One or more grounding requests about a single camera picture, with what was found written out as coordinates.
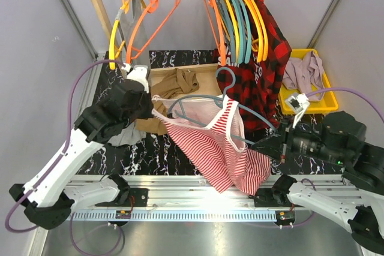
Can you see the grey tank top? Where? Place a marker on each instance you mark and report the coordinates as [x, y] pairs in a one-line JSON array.
[[130, 135]]

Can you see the red black plaid shirt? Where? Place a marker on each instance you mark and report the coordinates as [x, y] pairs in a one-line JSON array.
[[258, 83]]

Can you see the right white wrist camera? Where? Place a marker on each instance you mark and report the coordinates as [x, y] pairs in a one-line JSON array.
[[299, 103]]

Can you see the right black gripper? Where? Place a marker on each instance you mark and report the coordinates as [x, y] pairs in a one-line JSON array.
[[271, 146]]

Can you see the tan tank top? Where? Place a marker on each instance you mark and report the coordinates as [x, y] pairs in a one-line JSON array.
[[174, 83]]

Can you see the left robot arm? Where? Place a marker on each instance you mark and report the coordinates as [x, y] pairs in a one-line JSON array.
[[46, 199]]

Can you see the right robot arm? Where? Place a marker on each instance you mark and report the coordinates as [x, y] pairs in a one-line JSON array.
[[340, 141]]

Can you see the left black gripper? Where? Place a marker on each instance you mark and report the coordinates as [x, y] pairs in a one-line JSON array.
[[149, 114]]

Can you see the orange hanger with tan top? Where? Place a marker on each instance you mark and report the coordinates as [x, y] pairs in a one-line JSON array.
[[147, 22]]

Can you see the red white striped tank top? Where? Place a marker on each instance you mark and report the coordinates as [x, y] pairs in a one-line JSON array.
[[212, 138]]

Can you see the yellow hanger with grey top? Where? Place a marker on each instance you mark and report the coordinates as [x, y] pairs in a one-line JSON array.
[[125, 20]]

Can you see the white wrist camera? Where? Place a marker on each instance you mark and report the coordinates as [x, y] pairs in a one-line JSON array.
[[138, 73], [299, 103]]

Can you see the pink tank top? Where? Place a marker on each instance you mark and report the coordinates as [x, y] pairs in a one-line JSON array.
[[302, 74]]

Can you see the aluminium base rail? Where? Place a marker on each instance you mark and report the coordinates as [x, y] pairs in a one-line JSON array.
[[193, 199]]

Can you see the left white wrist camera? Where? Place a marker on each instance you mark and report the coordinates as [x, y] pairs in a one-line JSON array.
[[138, 73]]

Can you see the teal hanger with striped top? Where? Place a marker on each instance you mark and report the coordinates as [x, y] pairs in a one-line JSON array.
[[178, 109]]

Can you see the bunch of empty hangers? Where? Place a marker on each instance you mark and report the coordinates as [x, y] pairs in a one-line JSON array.
[[242, 31]]

